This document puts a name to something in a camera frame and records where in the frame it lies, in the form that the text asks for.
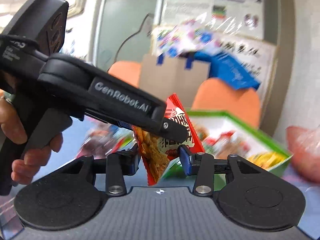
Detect red twist snack bag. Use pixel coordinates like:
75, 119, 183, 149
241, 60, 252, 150
133, 93, 204, 186

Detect yellow chip bag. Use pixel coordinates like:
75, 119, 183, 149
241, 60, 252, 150
247, 152, 286, 170

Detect brown yellow nut packet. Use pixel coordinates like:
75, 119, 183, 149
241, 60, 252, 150
75, 126, 134, 159

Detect green cardboard box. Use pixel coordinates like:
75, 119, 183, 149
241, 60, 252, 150
162, 109, 293, 181

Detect left orange chair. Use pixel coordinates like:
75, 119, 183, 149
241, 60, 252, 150
108, 61, 142, 88

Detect orange chair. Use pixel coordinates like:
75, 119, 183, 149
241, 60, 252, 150
191, 78, 261, 128
108, 61, 142, 88

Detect brown paper bag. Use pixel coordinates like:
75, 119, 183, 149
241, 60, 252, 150
139, 54, 210, 108

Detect right orange chair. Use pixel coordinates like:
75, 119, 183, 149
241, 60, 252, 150
191, 78, 261, 128

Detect blue fabric bag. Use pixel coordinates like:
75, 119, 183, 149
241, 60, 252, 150
194, 51, 260, 90

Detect floral cloth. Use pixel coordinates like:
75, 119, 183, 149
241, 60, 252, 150
153, 20, 222, 57

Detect pink glass bowl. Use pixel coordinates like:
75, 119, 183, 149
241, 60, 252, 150
286, 126, 319, 183

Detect wall info poster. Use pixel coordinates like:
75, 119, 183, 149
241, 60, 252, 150
161, 0, 264, 40

